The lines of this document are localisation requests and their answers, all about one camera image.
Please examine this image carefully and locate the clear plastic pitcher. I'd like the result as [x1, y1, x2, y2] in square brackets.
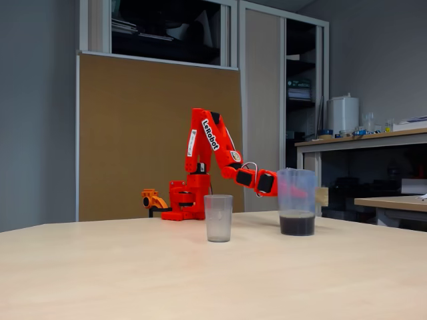
[276, 168, 330, 237]

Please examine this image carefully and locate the translucent plastic cup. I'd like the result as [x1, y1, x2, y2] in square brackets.
[203, 194, 234, 243]

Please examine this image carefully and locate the grey tall cabinet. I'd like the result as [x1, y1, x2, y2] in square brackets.
[78, 0, 330, 217]

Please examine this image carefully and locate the wooden top workbench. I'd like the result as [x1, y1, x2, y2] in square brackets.
[294, 127, 427, 217]

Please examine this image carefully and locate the white cylindrical container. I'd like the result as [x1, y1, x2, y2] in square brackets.
[326, 93, 360, 137]

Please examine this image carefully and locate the stack of books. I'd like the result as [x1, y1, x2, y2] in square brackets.
[287, 79, 313, 101]

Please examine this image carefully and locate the low wooden top table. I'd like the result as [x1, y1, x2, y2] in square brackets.
[354, 195, 427, 231]

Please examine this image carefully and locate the clear drinking glass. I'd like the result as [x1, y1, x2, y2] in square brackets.
[362, 112, 376, 133]

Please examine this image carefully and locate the orange table clamp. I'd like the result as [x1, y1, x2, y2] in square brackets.
[141, 189, 173, 219]

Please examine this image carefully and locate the white storage box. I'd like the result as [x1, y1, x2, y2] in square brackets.
[401, 178, 427, 195]

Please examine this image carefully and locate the white flat box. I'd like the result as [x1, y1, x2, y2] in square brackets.
[392, 115, 427, 133]

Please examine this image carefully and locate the brown pin board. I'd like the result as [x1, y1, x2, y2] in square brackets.
[75, 49, 246, 223]

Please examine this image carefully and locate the white folded paper sheet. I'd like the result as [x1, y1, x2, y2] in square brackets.
[165, 9, 214, 47]

